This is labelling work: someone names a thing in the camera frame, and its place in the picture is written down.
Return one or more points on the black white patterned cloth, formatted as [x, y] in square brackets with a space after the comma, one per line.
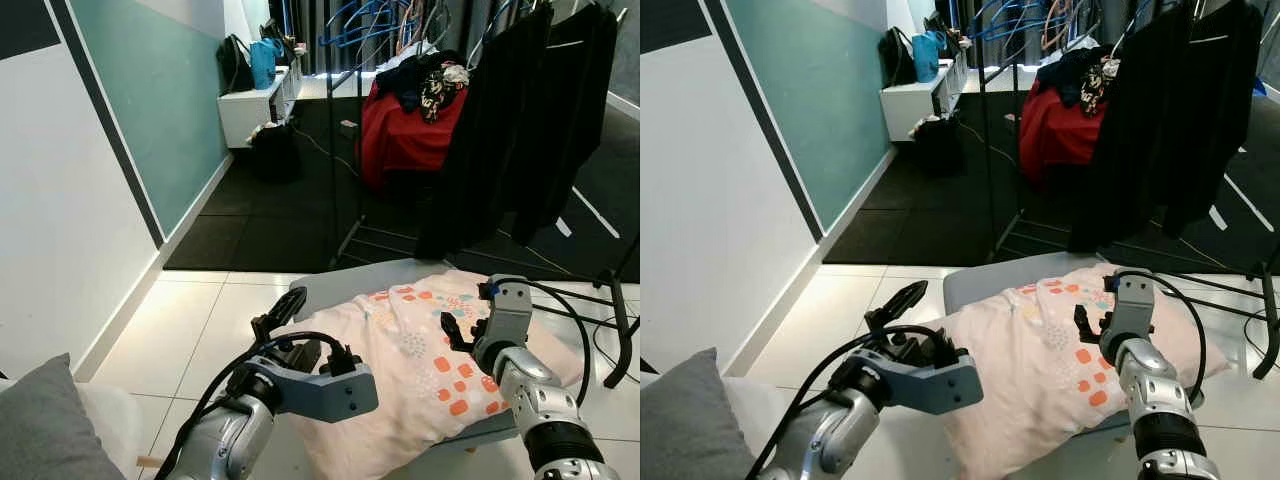
[1097, 85]
[440, 90]

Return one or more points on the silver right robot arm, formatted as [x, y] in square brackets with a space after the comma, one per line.
[540, 410]
[1165, 410]

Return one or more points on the white sofa cushion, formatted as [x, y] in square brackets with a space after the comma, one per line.
[108, 420]
[760, 420]

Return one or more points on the pink patterned pillow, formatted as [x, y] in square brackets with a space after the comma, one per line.
[420, 350]
[1030, 350]

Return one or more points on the blue bag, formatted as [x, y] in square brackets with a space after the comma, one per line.
[926, 58]
[264, 65]

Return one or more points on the red cloth cover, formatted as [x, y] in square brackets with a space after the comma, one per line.
[1055, 135]
[405, 140]

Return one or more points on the blue clothes hangers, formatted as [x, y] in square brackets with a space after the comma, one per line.
[365, 22]
[1020, 20]

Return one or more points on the dark blue clothes pile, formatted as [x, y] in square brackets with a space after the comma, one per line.
[1065, 70]
[405, 75]

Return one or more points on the grey fabric cushion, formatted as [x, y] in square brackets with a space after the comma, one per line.
[685, 425]
[45, 430]

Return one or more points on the black hanging jacket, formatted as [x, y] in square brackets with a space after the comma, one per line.
[1225, 110]
[580, 110]

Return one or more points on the white low shelf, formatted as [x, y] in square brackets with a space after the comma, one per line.
[245, 115]
[910, 108]

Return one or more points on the black bag with items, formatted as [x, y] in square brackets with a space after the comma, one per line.
[278, 42]
[945, 35]

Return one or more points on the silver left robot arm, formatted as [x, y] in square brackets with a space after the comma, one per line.
[825, 435]
[225, 440]

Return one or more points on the black floor mat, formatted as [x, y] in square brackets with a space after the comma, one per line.
[900, 225]
[260, 230]

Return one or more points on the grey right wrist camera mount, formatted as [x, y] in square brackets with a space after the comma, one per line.
[510, 312]
[1132, 305]

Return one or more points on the black handbag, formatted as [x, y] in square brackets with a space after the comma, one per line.
[895, 58]
[234, 65]

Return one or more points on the black floor bin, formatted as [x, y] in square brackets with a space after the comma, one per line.
[938, 148]
[275, 152]

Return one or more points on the black metal stand frame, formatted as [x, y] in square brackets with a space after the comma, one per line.
[622, 330]
[1270, 320]

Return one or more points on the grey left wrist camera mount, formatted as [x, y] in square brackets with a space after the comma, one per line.
[335, 395]
[940, 385]

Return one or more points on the long black hanging garment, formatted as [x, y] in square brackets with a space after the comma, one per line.
[1130, 150]
[480, 150]

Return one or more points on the black metal clothes rack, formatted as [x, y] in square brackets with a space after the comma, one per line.
[333, 180]
[990, 180]

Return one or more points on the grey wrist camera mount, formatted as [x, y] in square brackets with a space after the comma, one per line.
[510, 312]
[940, 385]
[335, 395]
[1132, 305]

